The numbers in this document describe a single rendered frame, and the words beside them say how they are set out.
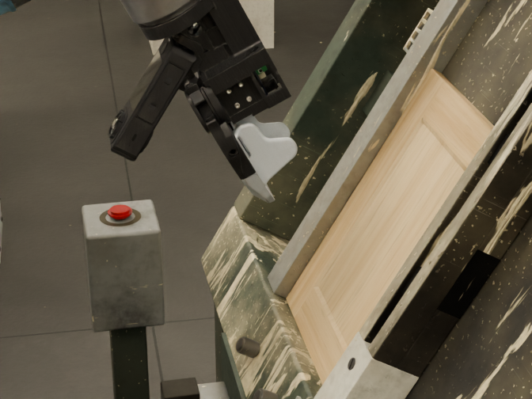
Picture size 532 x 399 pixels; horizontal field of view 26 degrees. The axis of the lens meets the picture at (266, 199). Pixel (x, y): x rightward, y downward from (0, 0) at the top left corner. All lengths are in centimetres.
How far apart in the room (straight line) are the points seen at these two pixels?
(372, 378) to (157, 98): 52
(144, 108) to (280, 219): 96
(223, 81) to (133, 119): 9
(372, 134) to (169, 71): 69
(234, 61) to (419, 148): 62
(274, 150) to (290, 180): 87
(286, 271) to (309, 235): 7
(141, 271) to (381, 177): 47
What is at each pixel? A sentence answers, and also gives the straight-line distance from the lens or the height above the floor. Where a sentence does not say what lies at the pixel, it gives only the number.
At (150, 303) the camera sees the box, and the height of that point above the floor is 80.
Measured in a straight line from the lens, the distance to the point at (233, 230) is 193.
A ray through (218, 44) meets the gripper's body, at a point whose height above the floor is 147.
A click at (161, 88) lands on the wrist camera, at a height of 143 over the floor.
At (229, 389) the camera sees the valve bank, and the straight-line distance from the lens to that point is 178.
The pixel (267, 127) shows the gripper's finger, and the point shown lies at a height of 137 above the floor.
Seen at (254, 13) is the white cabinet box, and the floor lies 17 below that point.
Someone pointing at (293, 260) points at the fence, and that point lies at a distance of 171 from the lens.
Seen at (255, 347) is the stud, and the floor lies 86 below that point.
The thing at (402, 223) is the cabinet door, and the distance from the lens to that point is 153.
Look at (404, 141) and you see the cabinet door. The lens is 161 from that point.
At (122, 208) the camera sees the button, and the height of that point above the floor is 95.
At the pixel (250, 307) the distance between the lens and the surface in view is 176.
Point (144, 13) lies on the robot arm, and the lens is 98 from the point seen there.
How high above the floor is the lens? 179
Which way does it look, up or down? 26 degrees down
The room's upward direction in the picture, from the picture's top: straight up
